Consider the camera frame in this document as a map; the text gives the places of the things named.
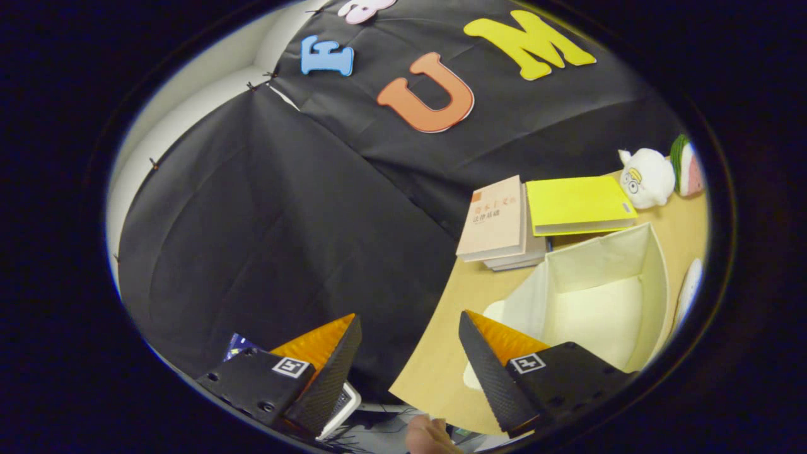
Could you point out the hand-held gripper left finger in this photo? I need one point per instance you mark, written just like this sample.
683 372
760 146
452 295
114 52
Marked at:
328 384

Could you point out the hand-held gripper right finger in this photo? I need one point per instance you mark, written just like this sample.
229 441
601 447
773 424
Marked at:
495 384

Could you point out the grey fabric storage box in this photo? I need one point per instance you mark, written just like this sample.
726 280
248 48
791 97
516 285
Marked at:
599 309

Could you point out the white canvas shoe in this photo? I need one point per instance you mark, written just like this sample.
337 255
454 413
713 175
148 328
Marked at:
688 290

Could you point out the computer monitor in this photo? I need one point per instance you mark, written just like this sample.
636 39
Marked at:
239 345

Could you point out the white book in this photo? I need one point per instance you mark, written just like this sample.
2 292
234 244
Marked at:
523 252

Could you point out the beige book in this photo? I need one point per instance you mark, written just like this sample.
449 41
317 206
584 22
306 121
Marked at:
495 221

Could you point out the black backdrop cloth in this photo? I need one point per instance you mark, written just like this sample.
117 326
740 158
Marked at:
284 221

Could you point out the yellow book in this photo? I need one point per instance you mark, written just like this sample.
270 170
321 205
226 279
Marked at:
577 198

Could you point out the white plush toy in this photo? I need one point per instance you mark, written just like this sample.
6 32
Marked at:
649 180

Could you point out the watermelon slice plush toy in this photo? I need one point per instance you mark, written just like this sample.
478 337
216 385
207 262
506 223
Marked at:
688 167

